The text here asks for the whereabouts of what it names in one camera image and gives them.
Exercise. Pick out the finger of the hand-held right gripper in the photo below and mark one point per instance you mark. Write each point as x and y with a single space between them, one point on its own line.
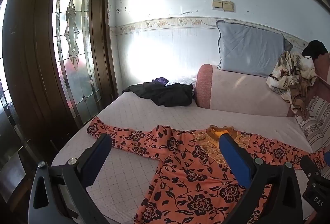
309 166
327 157

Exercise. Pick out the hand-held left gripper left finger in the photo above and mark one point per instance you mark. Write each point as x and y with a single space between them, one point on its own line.
98 154

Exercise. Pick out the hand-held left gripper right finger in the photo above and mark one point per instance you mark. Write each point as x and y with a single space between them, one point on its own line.
233 157

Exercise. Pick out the orange floral blouse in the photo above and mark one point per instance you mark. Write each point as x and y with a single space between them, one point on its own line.
185 175

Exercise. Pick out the striped cushion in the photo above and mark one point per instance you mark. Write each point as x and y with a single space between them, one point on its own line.
317 120

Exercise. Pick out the pink quilted sofa bed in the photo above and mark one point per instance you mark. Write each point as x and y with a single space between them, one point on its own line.
134 115

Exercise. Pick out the pink sofa bolster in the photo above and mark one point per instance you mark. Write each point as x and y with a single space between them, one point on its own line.
237 92

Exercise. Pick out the maroon sofa backrest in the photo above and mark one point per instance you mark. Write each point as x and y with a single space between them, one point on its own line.
323 69

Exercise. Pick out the beige leaf-print cloth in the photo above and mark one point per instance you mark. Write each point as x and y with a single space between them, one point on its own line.
291 77

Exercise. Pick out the black cloth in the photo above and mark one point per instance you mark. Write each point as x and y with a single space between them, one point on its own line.
165 95

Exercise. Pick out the clear plastic bag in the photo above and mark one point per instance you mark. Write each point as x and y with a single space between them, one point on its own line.
181 80

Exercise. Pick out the purple cloth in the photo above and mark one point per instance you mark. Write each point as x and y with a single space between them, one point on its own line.
160 80

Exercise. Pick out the small black garment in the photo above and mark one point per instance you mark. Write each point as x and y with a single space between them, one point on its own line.
314 48

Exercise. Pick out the grey-blue pillow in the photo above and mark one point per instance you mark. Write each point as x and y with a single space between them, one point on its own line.
250 46

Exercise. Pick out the wooden stained-glass door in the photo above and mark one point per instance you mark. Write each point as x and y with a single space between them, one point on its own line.
33 58

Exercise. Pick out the beige light switch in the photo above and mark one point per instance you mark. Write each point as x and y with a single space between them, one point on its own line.
217 4
228 6

